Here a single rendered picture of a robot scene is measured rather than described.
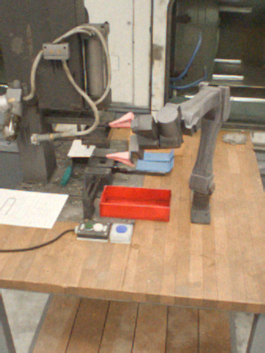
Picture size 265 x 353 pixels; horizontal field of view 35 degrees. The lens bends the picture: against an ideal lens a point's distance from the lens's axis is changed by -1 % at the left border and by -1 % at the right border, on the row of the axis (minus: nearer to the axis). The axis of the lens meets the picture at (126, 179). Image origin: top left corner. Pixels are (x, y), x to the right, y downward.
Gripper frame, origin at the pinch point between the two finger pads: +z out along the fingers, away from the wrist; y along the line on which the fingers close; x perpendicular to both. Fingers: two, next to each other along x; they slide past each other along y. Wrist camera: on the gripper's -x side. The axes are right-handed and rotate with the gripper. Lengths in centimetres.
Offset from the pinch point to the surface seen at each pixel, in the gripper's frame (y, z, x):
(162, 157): -19, -2, 63
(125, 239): 23.1, 1.5, 27.5
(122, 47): -78, 21, 62
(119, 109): -55, 27, 83
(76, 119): -21.0, 24.1, 26.2
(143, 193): 3.0, 0.6, 42.5
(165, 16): -83, -2, 50
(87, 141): -12.3, 19.1, 27.3
